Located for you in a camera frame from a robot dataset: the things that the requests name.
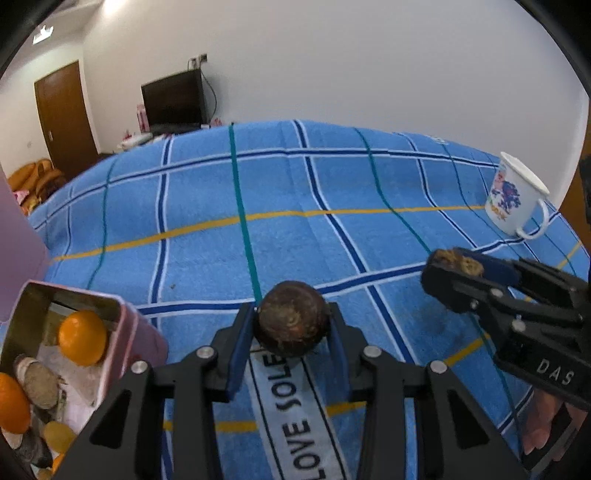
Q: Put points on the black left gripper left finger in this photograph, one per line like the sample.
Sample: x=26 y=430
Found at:
x=123 y=437

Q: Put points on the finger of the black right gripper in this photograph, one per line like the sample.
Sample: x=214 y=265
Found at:
x=486 y=295
x=556 y=296

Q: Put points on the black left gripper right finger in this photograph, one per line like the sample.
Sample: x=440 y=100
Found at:
x=455 y=437

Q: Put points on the orange tangerine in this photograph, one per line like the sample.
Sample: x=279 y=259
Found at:
x=82 y=338
x=15 y=410
x=56 y=462

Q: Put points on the dark wrinkled passion fruit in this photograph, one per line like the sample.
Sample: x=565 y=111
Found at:
x=292 y=319

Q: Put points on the brown wrinkled passion fruit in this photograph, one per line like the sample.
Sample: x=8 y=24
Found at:
x=454 y=259

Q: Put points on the cut purple yam piece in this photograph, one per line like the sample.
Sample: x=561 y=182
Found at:
x=40 y=384

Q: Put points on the right hand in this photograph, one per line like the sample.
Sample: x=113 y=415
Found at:
x=539 y=421

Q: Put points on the small brown longan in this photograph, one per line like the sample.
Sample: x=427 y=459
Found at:
x=58 y=436

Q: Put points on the white enamel mug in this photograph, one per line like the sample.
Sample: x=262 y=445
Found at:
x=515 y=193

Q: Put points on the pink metal tin box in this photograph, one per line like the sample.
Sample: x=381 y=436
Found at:
x=32 y=331

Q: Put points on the blue plaid tablecloth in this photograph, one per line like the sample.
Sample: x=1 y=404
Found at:
x=188 y=228

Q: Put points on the brown leather armchair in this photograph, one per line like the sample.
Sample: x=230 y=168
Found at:
x=34 y=183

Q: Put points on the white tv stand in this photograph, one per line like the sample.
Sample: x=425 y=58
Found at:
x=160 y=133

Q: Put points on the brown wooden door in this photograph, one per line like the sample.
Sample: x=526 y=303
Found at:
x=64 y=121

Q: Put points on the black television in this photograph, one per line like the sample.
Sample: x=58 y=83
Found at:
x=176 y=100

